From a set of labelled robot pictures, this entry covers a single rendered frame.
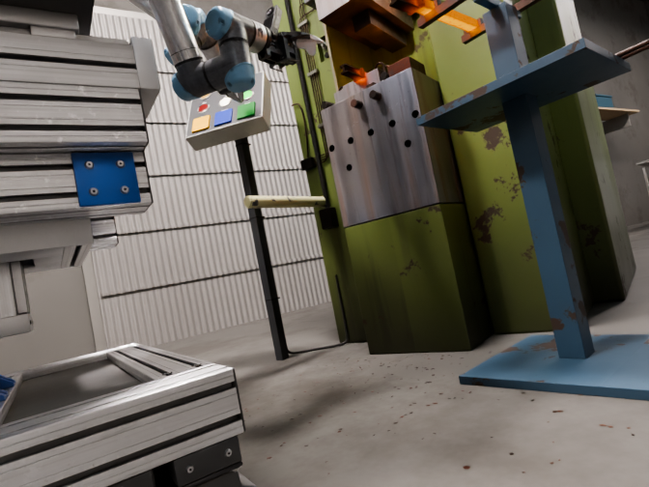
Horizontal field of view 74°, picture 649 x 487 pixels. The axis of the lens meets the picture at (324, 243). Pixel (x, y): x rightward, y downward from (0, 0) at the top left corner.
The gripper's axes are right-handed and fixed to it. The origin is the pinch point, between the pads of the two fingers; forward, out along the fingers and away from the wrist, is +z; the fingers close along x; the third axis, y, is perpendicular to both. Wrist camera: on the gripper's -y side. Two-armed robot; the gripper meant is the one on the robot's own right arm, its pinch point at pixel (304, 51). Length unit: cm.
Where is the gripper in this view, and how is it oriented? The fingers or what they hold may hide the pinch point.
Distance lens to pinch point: 145.6
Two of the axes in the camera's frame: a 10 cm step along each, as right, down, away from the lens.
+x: 7.7, -1.9, -6.1
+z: 6.1, -0.8, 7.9
